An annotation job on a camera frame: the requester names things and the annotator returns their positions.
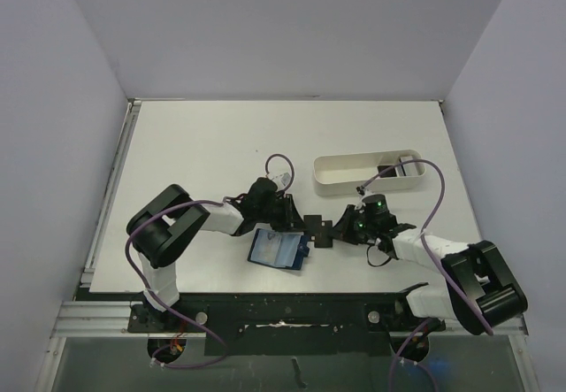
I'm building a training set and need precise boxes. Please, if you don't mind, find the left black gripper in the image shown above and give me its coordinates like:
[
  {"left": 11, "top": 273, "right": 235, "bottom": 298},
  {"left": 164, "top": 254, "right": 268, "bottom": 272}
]
[{"left": 256, "top": 194, "right": 307, "bottom": 232}]

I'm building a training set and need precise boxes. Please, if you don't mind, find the black credit card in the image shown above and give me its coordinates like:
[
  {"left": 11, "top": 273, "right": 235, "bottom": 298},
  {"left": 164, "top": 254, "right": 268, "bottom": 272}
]
[{"left": 303, "top": 215, "right": 333, "bottom": 249}]

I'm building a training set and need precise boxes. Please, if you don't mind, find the blue card holder wallet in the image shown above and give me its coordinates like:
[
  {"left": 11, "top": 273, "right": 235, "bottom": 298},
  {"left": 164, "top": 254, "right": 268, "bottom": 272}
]
[{"left": 247, "top": 228, "right": 310, "bottom": 271}]

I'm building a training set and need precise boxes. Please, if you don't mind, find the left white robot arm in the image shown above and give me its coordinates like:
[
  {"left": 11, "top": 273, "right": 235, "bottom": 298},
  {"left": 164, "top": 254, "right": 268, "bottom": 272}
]
[{"left": 126, "top": 177, "right": 307, "bottom": 331}]

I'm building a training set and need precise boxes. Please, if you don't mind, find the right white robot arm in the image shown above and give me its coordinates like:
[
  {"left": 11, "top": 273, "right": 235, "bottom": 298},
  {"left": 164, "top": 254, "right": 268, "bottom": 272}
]
[{"left": 332, "top": 194, "right": 528, "bottom": 335}]

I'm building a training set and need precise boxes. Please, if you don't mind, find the white oblong tray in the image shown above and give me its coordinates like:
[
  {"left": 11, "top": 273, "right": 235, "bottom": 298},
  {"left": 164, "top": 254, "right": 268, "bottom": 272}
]
[{"left": 313, "top": 150, "right": 426, "bottom": 196}]

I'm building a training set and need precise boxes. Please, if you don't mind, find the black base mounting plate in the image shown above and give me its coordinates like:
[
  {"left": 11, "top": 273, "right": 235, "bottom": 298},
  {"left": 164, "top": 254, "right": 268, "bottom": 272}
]
[{"left": 127, "top": 292, "right": 422, "bottom": 357}]

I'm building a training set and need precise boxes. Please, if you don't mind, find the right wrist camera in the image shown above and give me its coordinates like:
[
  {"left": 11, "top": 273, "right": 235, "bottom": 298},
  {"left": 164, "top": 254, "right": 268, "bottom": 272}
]
[{"left": 356, "top": 185, "right": 375, "bottom": 198}]

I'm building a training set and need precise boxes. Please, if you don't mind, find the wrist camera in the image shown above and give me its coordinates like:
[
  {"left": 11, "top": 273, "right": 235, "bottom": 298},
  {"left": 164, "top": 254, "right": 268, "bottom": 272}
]
[
  {"left": 267, "top": 172, "right": 292, "bottom": 189},
  {"left": 356, "top": 185, "right": 375, "bottom": 198}
]

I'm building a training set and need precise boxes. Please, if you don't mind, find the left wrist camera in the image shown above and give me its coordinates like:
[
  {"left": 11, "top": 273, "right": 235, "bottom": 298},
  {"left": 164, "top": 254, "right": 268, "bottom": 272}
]
[{"left": 267, "top": 172, "right": 292, "bottom": 189}]

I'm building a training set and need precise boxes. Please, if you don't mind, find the black cable loop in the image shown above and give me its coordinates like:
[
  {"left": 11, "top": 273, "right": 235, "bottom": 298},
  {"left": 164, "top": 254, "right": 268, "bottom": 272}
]
[{"left": 366, "top": 243, "right": 399, "bottom": 269}]

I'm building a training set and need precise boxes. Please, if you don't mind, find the aluminium rail left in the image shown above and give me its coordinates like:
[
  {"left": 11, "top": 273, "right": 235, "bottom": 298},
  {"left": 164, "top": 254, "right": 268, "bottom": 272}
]
[{"left": 79, "top": 99, "right": 142, "bottom": 288}]

